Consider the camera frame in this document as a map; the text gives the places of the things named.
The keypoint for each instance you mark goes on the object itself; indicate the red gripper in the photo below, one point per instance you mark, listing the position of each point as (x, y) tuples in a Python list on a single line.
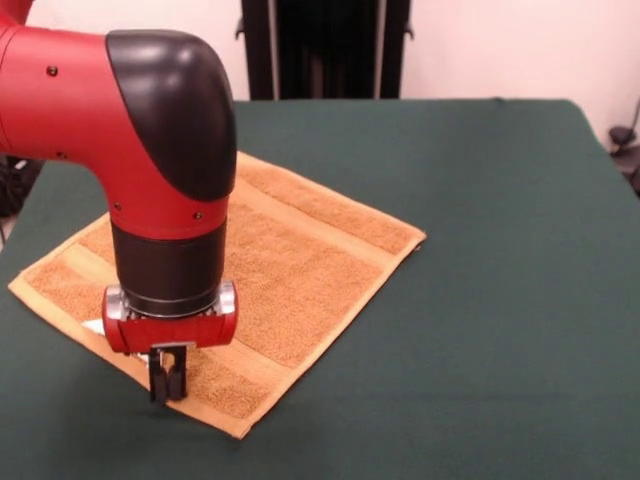
[(170, 332)]

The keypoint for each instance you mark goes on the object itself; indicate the tan terry towel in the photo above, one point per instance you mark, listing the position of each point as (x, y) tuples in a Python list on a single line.
[(310, 280)]

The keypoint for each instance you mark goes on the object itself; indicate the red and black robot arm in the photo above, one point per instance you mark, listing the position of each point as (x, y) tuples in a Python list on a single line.
[(125, 150)]

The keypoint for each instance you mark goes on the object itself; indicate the dark green table cloth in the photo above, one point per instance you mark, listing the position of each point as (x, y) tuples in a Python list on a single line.
[(500, 350)]

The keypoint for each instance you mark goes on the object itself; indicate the tall black metal rack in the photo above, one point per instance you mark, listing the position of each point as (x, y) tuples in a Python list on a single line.
[(325, 50)]

